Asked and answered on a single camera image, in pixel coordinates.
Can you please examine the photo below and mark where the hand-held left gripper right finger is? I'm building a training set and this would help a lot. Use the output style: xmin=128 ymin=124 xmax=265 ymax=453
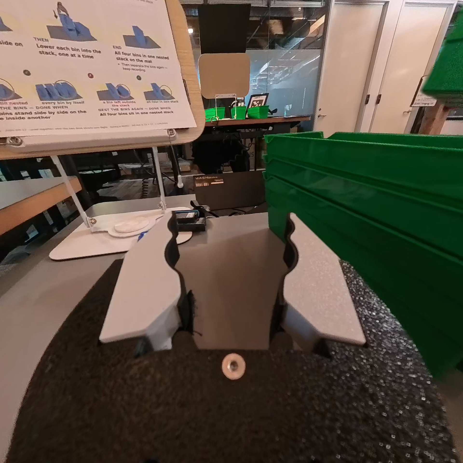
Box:
xmin=280 ymin=213 xmax=367 ymax=353

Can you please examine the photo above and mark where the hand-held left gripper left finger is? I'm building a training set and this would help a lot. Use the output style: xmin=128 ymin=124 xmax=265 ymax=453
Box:
xmin=98 ymin=211 xmax=182 ymax=353

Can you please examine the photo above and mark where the white round disc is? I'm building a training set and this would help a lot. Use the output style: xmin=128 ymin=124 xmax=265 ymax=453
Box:
xmin=114 ymin=217 xmax=150 ymax=234

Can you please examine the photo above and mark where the black cardboard box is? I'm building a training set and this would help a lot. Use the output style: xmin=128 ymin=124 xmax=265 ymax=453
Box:
xmin=193 ymin=170 xmax=270 ymax=218

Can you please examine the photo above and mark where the grey table with wooden edge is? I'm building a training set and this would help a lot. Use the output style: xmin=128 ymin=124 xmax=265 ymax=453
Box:
xmin=0 ymin=176 xmax=83 ymax=236

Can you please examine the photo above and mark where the long wooden work table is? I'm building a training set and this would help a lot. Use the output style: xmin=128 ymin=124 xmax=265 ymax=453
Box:
xmin=204 ymin=116 xmax=312 ymax=128

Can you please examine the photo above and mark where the white notice board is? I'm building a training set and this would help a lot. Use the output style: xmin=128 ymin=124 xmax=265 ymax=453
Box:
xmin=410 ymin=76 xmax=440 ymax=108

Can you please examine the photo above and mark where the white door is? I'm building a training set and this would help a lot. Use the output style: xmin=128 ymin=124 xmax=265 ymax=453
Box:
xmin=369 ymin=0 xmax=454 ymax=134
xmin=314 ymin=0 xmax=389 ymax=132

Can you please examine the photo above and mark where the white instruction sheet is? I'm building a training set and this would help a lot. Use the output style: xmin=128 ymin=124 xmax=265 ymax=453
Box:
xmin=0 ymin=0 xmax=197 ymax=139

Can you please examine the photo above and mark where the beige rounded board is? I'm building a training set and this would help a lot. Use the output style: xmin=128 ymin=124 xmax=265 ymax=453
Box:
xmin=198 ymin=53 xmax=251 ymax=99

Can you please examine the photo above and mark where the instruction poster on stand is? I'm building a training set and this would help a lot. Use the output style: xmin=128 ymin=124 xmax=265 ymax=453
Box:
xmin=0 ymin=0 xmax=205 ymax=160

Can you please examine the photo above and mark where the black hanging panel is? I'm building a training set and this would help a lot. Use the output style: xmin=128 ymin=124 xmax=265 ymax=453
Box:
xmin=199 ymin=4 xmax=251 ymax=55

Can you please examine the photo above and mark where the white pull cord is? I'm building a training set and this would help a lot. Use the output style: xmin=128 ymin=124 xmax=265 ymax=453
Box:
xmin=167 ymin=130 xmax=185 ymax=189

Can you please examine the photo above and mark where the wooden support post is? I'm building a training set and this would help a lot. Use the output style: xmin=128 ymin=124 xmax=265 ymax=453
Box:
xmin=418 ymin=101 xmax=449 ymax=135

